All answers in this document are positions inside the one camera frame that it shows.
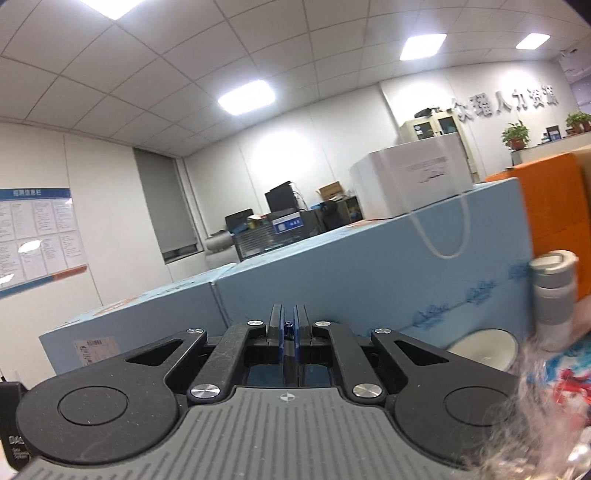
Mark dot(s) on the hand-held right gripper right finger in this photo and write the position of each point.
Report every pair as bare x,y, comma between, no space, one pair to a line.
299,332

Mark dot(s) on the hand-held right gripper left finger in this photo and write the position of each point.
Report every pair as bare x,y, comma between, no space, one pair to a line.
278,332

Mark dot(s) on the blue foam board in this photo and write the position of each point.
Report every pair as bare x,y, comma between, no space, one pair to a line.
369,277

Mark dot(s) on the grey machine blue label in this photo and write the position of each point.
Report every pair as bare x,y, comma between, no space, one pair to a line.
258,240

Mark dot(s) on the dark cabinet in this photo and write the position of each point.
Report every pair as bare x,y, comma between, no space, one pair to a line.
337,214

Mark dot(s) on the black monitor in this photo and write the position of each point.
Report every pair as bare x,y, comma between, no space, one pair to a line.
279,196

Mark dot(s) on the light blue printed carton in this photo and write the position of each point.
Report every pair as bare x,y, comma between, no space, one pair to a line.
138,323

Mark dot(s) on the small open cardboard box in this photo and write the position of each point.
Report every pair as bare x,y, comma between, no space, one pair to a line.
330,190

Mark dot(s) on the grey window blind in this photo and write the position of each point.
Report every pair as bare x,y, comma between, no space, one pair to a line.
171,207

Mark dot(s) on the white paper bag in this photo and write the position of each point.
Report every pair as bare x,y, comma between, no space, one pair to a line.
406,184

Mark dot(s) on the blue white ceramic bowl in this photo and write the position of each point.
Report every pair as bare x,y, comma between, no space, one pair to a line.
485,344

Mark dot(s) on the ceiling light panel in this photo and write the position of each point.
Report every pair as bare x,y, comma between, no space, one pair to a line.
422,46
111,4
533,41
247,97

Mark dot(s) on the cream storage cabinet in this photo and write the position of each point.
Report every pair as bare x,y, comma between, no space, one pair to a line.
443,124

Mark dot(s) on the white tumbler grey sleeve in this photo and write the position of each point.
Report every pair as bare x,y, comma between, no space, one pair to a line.
551,300

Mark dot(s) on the black bag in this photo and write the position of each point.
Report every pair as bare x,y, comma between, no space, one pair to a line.
427,112

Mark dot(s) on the orange box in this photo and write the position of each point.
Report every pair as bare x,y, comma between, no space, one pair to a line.
554,207

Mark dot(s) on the potted green plant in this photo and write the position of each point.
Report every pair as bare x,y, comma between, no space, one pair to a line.
516,134
579,122

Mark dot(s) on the white reception counter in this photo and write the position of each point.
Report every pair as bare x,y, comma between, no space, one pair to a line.
545,154

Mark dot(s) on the small blue sign stand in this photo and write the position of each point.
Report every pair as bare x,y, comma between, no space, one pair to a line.
552,134

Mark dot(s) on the grey duct pipe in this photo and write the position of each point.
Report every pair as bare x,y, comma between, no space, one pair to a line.
219,241

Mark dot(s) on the wall notice board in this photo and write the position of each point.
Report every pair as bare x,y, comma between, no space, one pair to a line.
37,230

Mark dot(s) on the wall lettering sign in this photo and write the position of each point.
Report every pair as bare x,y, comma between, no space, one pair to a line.
503,104

